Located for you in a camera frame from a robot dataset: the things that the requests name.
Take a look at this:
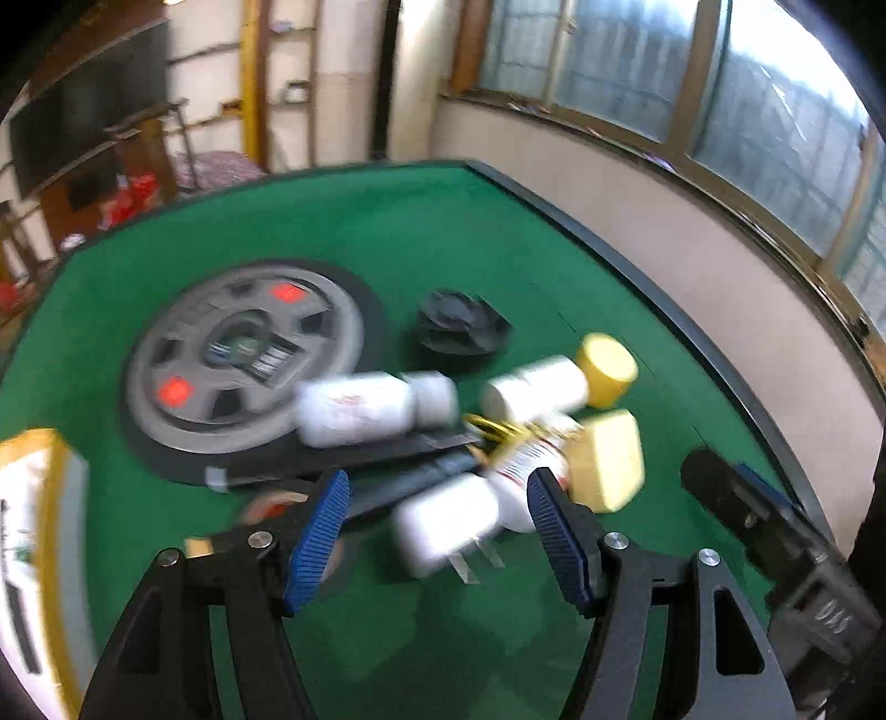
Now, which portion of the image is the white bottle with red label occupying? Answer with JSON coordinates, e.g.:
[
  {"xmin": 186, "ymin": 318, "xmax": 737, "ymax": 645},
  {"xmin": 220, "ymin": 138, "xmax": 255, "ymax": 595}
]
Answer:
[{"xmin": 485, "ymin": 415, "xmax": 583, "ymax": 534}]

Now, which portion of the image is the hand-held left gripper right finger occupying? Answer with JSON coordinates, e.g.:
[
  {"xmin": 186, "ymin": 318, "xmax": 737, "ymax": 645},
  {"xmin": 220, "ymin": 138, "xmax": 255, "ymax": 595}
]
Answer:
[{"xmin": 526, "ymin": 467, "xmax": 797, "ymax": 720}]

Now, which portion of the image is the black bar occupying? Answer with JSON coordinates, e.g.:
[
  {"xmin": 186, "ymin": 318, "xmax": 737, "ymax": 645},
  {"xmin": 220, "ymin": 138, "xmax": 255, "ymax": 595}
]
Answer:
[{"xmin": 206, "ymin": 430, "xmax": 486, "ymax": 520}]

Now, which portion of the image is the yellow and white box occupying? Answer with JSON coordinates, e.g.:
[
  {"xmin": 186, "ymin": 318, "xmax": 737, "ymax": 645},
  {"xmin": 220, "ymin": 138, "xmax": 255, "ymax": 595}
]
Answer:
[{"xmin": 0, "ymin": 429, "xmax": 94, "ymax": 720}]

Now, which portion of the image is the black round ribbed lid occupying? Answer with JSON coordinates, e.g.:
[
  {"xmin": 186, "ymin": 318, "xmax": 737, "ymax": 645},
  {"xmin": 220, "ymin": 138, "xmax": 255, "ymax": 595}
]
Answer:
[{"xmin": 415, "ymin": 289, "xmax": 513, "ymax": 357}]

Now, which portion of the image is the floral cloth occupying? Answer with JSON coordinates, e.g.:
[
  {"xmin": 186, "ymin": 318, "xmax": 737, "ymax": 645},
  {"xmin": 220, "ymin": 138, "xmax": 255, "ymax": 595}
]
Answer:
[{"xmin": 172, "ymin": 148, "xmax": 267, "ymax": 193}]

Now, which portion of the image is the grey toy car wheel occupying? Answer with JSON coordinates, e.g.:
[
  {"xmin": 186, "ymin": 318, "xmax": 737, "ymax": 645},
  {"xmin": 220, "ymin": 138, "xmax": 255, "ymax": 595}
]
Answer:
[{"xmin": 119, "ymin": 259, "xmax": 389, "ymax": 486}]

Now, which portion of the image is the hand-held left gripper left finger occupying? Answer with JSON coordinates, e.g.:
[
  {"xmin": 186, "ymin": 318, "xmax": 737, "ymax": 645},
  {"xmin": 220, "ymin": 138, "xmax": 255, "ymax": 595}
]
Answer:
[{"xmin": 79, "ymin": 469, "xmax": 351, "ymax": 720}]

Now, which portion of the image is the window with wooden frame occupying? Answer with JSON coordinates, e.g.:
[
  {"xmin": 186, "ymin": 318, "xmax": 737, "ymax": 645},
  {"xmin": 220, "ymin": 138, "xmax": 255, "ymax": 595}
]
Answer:
[{"xmin": 443, "ymin": 0, "xmax": 886, "ymax": 333}]

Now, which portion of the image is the white charger plug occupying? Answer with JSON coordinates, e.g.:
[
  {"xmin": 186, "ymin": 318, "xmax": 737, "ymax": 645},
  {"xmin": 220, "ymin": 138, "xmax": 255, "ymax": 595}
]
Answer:
[{"xmin": 389, "ymin": 472, "xmax": 506, "ymax": 586}]

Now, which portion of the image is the white bottle with yellow cap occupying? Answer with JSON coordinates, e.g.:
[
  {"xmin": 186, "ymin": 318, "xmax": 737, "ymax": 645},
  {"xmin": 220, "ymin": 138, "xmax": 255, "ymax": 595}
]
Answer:
[{"xmin": 480, "ymin": 333, "xmax": 639, "ymax": 423}]

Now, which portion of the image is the red bag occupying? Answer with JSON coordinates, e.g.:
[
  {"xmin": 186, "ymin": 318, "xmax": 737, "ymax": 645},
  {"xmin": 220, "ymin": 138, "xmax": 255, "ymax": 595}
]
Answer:
[{"xmin": 100, "ymin": 173, "xmax": 162, "ymax": 229}]

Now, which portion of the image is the black television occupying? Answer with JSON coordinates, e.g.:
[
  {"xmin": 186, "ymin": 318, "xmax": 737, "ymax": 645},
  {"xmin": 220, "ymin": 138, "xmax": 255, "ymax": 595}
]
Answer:
[{"xmin": 8, "ymin": 17, "xmax": 171, "ymax": 198}]

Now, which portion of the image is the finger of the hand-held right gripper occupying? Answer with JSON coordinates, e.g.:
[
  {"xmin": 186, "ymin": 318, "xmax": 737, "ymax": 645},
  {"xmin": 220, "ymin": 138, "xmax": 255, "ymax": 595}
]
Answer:
[
  {"xmin": 732, "ymin": 462, "xmax": 807, "ymax": 519},
  {"xmin": 680, "ymin": 449, "xmax": 766, "ymax": 548}
]

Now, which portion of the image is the wall shelf unit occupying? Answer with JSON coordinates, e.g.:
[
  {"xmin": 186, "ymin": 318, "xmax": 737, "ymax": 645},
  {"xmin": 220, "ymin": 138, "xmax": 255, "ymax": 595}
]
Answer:
[{"xmin": 166, "ymin": 0, "xmax": 326, "ymax": 171}]

